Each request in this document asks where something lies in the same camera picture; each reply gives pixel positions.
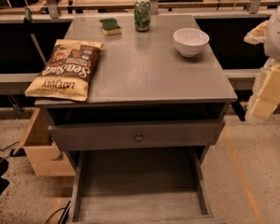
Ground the green soda can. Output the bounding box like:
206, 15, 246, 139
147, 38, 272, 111
134, 0, 150, 32

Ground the light wooden box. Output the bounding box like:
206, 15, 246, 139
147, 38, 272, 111
13, 108, 76, 176

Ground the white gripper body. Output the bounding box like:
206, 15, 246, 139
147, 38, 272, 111
264, 6, 280, 61

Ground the brown sea salt chip bag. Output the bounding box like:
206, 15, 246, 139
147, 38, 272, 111
25, 39, 103, 102

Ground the grey upper drawer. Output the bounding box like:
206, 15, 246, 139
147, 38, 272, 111
49, 119, 225, 151

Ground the green yellow sponge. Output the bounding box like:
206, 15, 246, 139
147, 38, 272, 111
100, 18, 121, 36

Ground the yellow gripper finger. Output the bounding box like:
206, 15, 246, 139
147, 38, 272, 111
245, 63, 280, 120
244, 21, 269, 45

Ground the white ceramic bowl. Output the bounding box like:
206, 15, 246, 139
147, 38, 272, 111
174, 28, 209, 57

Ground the grey open lower drawer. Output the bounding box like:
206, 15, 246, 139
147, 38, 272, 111
68, 147, 227, 224

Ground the grey wooden drawer cabinet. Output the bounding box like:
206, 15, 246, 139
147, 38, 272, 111
34, 14, 239, 224

